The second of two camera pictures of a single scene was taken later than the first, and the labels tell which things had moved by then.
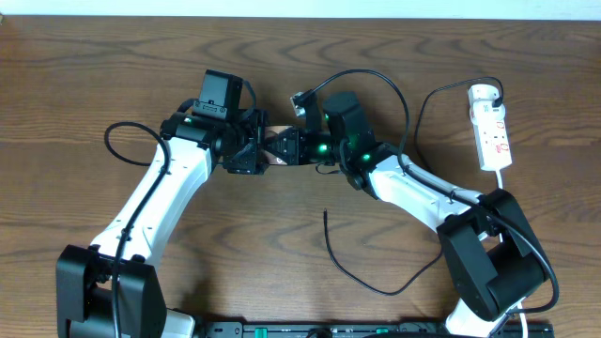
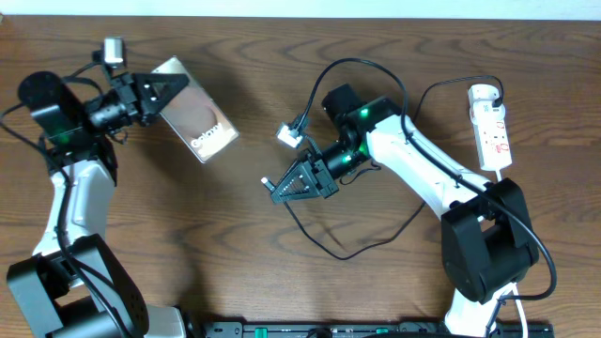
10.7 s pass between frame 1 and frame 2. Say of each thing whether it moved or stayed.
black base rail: stayed
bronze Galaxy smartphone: moved
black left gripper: moved
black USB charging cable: moved
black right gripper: moved
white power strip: stayed
